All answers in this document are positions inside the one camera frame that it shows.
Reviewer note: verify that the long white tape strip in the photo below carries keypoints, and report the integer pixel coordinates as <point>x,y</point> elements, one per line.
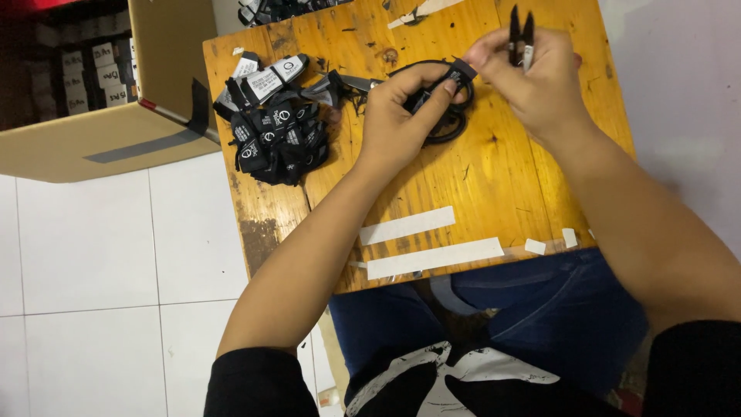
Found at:
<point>434,258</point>

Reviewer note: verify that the person's right hand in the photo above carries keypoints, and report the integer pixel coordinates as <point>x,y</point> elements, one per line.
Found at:
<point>541,87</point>

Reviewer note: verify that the black thread snips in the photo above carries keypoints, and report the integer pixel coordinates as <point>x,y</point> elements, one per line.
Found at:
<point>514,35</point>

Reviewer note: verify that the person's left hand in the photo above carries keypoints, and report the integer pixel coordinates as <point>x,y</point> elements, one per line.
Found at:
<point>391,119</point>

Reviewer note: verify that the black printed shirt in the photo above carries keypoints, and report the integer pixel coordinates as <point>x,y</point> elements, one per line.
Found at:
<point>474,385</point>

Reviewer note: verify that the heap of black labels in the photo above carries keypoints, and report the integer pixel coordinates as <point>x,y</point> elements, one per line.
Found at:
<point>272,8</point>

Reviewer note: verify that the small white tape piece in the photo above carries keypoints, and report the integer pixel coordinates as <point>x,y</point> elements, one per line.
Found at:
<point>535,246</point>
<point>569,238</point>

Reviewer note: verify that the short white tape strip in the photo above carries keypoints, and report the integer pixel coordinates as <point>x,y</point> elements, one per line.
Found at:
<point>405,226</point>

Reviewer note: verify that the torn white tape strip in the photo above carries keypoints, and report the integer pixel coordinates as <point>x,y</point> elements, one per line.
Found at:
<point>428,8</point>

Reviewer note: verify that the person's right fingers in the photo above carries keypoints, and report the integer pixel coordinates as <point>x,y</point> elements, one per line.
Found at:
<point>489,49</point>

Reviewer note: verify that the cardboard box of label bundles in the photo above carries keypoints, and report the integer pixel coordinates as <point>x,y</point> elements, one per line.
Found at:
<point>110,133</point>

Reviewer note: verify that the blue jeans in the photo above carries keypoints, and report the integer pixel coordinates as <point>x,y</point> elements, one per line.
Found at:
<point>556,313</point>

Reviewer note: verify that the pile of black woven labels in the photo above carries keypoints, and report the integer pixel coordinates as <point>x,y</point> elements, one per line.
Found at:
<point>272,133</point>

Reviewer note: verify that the black woven label strip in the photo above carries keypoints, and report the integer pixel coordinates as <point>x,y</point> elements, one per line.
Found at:
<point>462,72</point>

